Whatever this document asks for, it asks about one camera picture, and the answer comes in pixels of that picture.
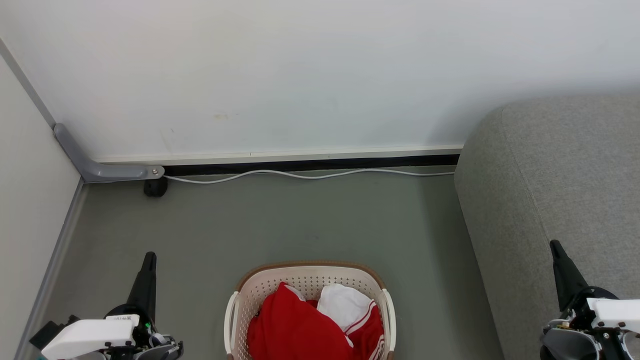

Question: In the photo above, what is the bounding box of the red garment with white trim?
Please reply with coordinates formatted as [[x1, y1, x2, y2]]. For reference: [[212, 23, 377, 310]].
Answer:
[[247, 282, 353, 360]]

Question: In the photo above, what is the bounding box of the white wall base rail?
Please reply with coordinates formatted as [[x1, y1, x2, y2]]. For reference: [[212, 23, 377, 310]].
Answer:
[[92, 145, 465, 166]]

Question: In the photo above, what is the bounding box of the grey metal partition bracket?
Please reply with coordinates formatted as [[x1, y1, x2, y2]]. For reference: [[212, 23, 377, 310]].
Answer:
[[53, 123, 166, 183]]

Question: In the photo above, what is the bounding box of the black caster wheel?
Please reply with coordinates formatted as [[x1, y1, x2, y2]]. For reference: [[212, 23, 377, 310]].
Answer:
[[143, 177, 169, 198]]

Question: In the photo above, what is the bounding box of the white floor cable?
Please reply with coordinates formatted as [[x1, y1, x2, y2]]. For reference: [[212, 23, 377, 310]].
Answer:
[[164, 168, 456, 185]]

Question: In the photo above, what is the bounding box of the cream perforated laundry basket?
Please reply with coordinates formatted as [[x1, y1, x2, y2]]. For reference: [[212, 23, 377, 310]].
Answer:
[[224, 260, 397, 360]]

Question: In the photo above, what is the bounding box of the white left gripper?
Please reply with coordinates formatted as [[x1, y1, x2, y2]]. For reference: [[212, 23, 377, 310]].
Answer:
[[41, 251, 157, 360]]

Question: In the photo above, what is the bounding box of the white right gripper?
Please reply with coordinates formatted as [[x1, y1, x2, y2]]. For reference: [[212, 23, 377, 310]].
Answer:
[[550, 240, 640, 333]]

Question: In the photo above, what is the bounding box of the grey fabric sofa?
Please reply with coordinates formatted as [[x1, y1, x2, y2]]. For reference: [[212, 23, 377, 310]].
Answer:
[[454, 94, 640, 360]]

